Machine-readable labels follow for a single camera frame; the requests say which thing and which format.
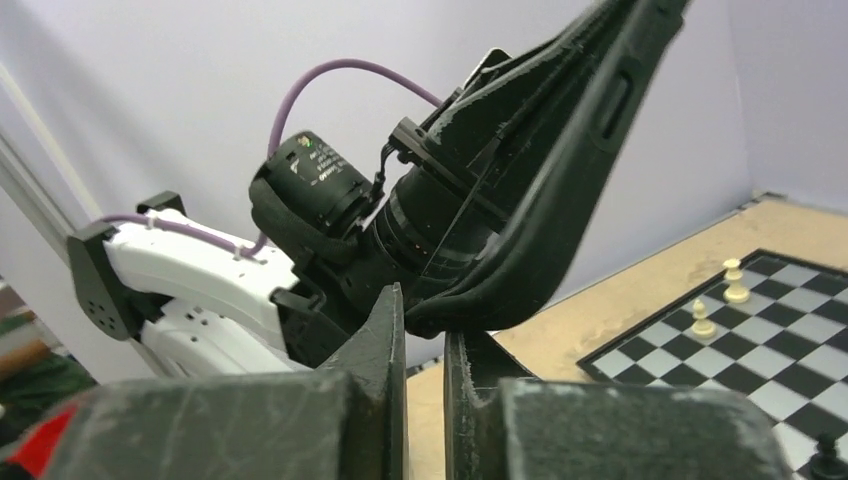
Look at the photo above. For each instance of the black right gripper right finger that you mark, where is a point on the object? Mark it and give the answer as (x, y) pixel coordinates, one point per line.
(502, 422)

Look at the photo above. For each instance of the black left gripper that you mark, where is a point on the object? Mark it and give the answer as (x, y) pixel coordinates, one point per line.
(462, 188)

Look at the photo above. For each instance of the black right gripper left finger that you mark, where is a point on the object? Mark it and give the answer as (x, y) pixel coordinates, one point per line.
(346, 419)

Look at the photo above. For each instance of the black phone case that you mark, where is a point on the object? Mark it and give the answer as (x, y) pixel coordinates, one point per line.
(542, 134)

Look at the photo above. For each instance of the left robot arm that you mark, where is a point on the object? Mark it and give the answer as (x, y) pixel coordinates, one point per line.
(204, 302)

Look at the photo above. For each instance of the white chess pawn near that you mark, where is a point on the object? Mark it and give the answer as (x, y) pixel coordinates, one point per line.
(702, 327)

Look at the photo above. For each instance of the white chess piece tall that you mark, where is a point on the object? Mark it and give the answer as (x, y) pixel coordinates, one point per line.
(736, 292)

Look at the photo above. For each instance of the black white chessboard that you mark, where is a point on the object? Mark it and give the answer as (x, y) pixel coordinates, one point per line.
(785, 349)

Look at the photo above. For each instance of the red bin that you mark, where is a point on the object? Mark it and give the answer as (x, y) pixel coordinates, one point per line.
(32, 454)

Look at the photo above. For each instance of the black chess piece near left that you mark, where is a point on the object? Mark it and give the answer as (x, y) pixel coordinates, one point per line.
(825, 463)

